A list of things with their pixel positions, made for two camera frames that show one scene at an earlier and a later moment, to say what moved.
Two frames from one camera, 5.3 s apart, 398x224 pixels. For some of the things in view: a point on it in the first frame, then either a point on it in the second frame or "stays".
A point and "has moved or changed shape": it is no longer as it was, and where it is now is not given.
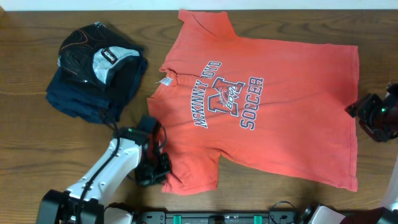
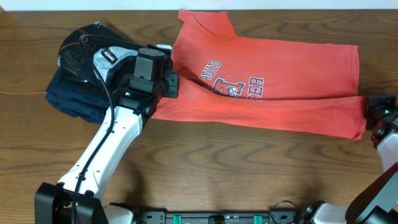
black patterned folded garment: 89,51 stays
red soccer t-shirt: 273,107 has moved or changed shape
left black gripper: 165,160 to 174,81
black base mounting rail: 188,217 stays
